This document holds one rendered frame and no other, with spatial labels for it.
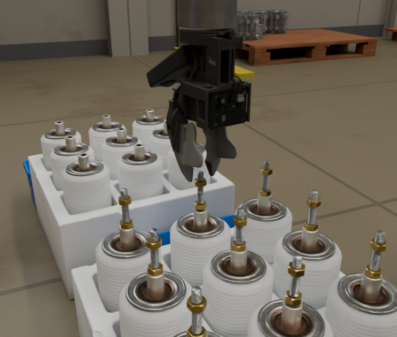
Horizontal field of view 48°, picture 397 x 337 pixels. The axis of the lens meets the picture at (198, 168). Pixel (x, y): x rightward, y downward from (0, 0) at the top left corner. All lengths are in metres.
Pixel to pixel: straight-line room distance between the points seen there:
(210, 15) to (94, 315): 0.43
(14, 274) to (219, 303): 0.61
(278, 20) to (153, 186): 3.15
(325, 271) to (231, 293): 0.14
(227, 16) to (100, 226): 0.51
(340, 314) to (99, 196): 0.53
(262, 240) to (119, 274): 0.24
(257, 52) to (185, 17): 2.73
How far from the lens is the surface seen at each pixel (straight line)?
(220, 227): 0.70
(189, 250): 0.68
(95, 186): 0.91
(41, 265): 1.11
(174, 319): 0.55
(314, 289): 0.67
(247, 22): 3.53
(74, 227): 0.90
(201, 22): 0.56
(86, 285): 0.72
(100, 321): 0.66
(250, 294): 0.59
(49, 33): 3.77
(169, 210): 0.95
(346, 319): 0.59
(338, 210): 1.33
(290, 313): 0.52
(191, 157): 0.62
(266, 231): 0.73
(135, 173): 0.93
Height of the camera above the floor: 0.62
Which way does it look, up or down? 24 degrees down
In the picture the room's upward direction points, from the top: straight up
